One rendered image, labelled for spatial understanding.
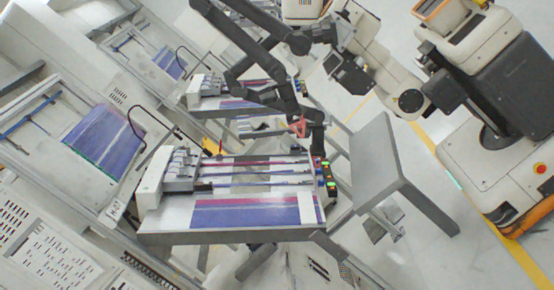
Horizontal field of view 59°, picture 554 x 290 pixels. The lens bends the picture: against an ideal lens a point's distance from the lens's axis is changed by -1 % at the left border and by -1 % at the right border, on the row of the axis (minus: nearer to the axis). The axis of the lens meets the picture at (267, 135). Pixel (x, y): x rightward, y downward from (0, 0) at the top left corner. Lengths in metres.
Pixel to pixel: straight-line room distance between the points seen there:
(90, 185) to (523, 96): 1.66
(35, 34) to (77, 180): 3.59
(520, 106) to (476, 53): 0.28
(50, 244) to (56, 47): 3.57
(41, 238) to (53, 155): 0.32
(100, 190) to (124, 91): 1.37
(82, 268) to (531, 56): 1.84
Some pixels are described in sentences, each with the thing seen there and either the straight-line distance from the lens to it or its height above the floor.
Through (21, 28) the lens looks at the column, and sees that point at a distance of 5.52.
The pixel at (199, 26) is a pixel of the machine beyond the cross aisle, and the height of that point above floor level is 1.45.
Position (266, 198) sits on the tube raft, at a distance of 2.08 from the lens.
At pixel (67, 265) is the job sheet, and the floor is 1.34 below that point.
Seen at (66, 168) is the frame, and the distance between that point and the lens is 2.01.
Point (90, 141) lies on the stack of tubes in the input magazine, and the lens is 2.13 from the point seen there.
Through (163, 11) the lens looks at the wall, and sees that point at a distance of 9.94.
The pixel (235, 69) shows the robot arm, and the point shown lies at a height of 1.29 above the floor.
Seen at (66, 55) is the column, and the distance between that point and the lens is 5.41.
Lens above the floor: 1.57
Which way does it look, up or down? 15 degrees down
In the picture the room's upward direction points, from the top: 50 degrees counter-clockwise
